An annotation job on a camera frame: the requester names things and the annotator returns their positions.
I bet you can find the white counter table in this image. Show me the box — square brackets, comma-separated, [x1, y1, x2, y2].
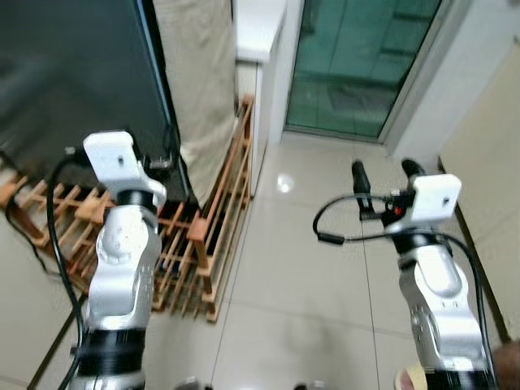
[234, 0, 288, 196]

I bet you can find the person's hand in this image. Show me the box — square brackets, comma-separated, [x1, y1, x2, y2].
[494, 340, 520, 390]

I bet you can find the green glass door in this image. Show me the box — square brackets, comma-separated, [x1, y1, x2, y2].
[284, 0, 446, 141]

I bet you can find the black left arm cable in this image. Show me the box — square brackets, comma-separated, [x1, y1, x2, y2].
[46, 149, 87, 360]

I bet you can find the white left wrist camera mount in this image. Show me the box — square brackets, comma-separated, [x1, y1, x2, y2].
[83, 131, 168, 205]

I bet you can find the wooden slatted rack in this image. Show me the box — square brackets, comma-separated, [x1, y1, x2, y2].
[0, 96, 255, 323]

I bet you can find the beige cupboard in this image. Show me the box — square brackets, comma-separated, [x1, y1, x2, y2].
[439, 41, 520, 342]

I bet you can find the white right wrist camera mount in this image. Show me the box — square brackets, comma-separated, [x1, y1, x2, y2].
[388, 173, 462, 233]

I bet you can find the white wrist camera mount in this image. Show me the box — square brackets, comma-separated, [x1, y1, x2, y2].
[83, 131, 168, 205]
[388, 173, 462, 233]

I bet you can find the large beige draped cloth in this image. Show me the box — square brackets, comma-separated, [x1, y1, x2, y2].
[153, 0, 238, 209]

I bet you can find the dark grey fridge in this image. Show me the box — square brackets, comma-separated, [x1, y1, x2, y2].
[0, 0, 196, 204]

